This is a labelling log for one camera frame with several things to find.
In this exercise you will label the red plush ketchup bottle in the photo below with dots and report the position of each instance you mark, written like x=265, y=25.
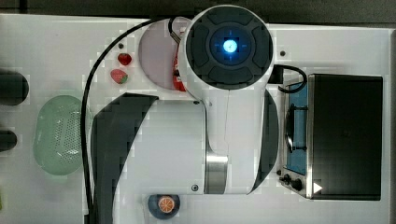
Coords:
x=178, y=84

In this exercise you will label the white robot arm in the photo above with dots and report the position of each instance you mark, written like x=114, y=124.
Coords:
x=217, y=136

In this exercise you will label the grey round plate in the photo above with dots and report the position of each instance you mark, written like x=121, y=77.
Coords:
x=156, y=53

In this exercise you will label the pink strawberry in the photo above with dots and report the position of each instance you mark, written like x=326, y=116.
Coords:
x=118, y=76

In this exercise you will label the dark red strawberry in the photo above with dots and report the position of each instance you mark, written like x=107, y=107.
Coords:
x=124, y=58

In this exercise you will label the orange slice toy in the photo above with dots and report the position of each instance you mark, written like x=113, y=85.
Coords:
x=166, y=204

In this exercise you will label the blue bowl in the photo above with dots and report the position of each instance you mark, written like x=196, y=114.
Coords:
x=155, y=210

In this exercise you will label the black toaster oven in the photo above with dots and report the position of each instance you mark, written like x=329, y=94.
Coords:
x=332, y=137

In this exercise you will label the green perforated colander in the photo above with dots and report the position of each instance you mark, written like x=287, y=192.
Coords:
x=57, y=145

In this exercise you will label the black round pan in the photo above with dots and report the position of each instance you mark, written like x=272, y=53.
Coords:
x=14, y=88

